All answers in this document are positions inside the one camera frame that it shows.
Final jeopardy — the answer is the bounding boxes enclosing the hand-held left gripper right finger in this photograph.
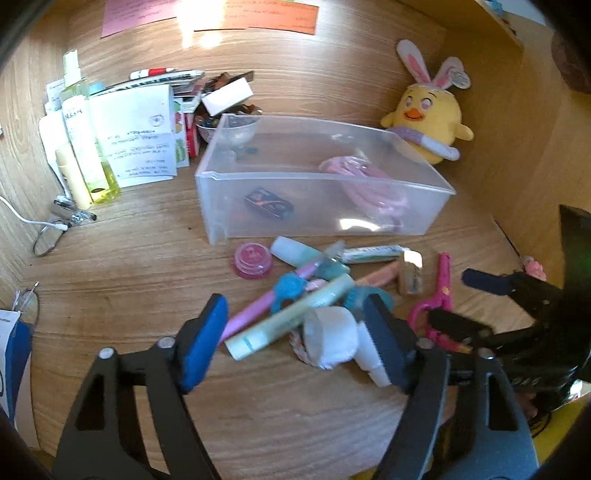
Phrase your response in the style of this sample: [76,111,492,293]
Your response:
[364,294,540,480]

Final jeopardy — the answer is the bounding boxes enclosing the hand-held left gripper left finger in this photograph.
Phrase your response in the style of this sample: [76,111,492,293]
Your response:
[53,293,230,480]

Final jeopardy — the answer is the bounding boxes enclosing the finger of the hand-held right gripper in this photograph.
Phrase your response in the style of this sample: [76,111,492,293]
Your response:
[427,308,536,354]
[462,268,561,319]

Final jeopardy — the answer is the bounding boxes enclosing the small white bottle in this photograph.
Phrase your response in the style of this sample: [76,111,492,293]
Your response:
[355,322,393,388]

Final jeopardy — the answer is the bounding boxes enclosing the pink scissors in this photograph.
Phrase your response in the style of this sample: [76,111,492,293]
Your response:
[407,252,462,354]

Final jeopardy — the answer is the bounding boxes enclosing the teal round case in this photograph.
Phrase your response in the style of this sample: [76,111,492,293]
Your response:
[342,286,397,321]

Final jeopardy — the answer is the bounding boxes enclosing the white tape roll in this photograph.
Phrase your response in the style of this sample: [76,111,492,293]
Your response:
[301,306,360,371]

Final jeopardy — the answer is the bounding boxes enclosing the pink pen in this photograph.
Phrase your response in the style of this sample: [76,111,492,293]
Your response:
[221,262,326,344]

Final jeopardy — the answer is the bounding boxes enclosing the tan eraser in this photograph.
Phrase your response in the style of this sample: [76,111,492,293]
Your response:
[397,250,426,296]

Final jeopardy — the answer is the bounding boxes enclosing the orange pen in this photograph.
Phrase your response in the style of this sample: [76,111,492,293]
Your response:
[353,264,402,289]

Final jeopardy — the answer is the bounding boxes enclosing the light green tube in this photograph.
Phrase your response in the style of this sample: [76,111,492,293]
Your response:
[225,274,356,361]

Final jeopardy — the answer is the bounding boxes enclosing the pink white braided rope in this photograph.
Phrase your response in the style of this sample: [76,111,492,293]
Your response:
[290,330,311,365]

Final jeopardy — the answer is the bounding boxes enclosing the white green tube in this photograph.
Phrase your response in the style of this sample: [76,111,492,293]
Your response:
[341,244,411,265]

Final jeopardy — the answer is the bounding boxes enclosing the red round jar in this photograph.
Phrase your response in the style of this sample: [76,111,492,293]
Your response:
[233,241,274,279]

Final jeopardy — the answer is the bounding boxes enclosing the blue hair tie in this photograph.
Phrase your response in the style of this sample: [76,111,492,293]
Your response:
[271,272,309,313]

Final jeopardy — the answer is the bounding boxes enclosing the light teal plastic case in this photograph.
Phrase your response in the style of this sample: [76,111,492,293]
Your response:
[270,236,352,281]

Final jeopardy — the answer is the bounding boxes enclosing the clear plastic box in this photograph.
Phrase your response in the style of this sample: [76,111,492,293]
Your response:
[194,114,457,245]

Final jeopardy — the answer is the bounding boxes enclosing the pink figurine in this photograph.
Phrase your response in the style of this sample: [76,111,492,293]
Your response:
[522,256,548,281]

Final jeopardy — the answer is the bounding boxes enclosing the small black box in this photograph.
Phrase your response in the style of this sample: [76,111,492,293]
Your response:
[245,187,296,221]

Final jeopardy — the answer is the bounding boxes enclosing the eyeglasses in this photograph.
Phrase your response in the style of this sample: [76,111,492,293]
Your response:
[10,281,41,329]

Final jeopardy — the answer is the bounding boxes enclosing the yellow chick plush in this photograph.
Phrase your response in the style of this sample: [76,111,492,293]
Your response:
[380,39,475,166]

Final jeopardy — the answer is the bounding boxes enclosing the black clip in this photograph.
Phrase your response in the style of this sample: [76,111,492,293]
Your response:
[52,196,99,223]

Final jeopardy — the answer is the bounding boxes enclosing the white blue paper bag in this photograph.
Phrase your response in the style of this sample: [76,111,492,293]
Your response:
[0,308,34,448]

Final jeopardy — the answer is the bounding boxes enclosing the green red carton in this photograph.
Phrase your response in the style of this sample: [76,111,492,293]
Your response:
[173,95,201,168]

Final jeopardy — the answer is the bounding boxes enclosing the cream tube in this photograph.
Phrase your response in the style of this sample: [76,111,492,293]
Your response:
[55,143,93,210]

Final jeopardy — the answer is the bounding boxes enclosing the clear bowl of beads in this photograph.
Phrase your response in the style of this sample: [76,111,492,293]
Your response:
[194,104,264,145]

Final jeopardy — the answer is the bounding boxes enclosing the white paper booklet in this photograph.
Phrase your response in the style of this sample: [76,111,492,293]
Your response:
[90,84,178,189]

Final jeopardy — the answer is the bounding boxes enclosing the yellow spray bottle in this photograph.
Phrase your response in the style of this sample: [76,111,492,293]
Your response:
[60,50,122,205]

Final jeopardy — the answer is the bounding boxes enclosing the dark round thing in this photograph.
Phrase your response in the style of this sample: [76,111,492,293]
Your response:
[551,28,591,96]

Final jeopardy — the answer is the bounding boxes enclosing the white box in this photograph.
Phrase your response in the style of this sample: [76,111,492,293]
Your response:
[201,76,256,116]

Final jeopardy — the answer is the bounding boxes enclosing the stack of books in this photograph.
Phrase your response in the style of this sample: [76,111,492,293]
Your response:
[90,69,206,100]

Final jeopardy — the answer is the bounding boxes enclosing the dark small box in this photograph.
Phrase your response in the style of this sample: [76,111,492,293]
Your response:
[205,71,256,93]

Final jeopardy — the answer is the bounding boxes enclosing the red white marker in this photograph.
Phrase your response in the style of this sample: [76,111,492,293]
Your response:
[129,67,178,80]

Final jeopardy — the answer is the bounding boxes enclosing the small white carton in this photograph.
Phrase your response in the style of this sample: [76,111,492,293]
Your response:
[45,79,66,116]

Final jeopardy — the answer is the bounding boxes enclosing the orange paper note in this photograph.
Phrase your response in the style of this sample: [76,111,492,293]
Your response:
[194,0,320,37]

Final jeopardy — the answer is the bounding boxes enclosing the pink paper note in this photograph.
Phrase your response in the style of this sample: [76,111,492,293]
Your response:
[100,0,178,38]

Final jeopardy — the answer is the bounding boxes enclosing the pink cord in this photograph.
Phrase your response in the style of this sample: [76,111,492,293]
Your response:
[318,156,409,222]

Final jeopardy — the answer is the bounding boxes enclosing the wire ring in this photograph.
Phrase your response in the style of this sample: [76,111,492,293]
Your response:
[32,223,65,257]

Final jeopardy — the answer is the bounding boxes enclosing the white cable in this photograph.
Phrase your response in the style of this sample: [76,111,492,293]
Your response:
[0,195,70,232]

